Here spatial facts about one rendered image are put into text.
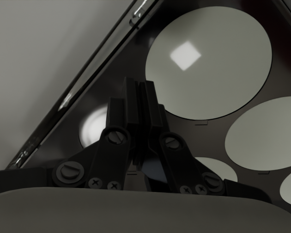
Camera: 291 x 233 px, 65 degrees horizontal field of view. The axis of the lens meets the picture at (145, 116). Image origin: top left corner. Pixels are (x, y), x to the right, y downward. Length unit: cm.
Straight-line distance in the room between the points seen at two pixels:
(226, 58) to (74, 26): 17
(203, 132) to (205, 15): 11
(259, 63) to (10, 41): 26
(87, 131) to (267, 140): 18
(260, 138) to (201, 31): 13
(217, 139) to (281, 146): 7
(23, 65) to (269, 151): 30
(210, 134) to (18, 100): 26
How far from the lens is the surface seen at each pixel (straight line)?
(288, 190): 34
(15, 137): 42
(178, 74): 20
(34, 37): 30
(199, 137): 24
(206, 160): 27
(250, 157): 28
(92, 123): 24
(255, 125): 25
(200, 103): 22
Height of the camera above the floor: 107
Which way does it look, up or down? 52 degrees down
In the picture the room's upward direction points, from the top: 175 degrees counter-clockwise
